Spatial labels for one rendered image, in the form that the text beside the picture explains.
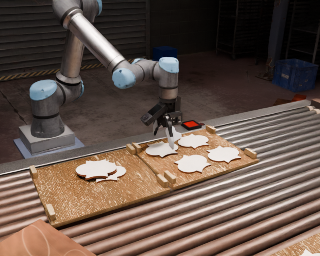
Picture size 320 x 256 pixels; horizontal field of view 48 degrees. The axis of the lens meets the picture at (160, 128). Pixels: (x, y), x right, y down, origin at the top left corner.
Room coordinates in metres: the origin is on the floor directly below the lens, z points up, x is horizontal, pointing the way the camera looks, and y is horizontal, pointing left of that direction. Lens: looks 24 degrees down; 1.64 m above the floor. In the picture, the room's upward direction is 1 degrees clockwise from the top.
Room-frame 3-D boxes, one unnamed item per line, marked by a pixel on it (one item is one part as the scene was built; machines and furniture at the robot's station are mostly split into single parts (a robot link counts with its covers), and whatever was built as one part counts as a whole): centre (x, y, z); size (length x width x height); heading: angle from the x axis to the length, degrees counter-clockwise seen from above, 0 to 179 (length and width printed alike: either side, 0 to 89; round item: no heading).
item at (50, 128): (1.50, 0.52, 0.98); 0.15 x 0.15 x 0.10
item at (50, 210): (0.89, 0.33, 0.95); 0.06 x 0.02 x 0.03; 29
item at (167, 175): (1.10, -0.04, 0.95); 0.06 x 0.02 x 0.03; 31
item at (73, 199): (1.10, 0.22, 0.93); 0.41 x 0.35 x 0.02; 119
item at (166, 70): (1.35, -0.03, 1.27); 0.09 x 0.08 x 0.11; 60
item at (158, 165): (1.32, -0.14, 0.93); 0.41 x 0.35 x 0.02; 121
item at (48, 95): (1.51, 0.52, 1.10); 0.13 x 0.12 x 0.14; 150
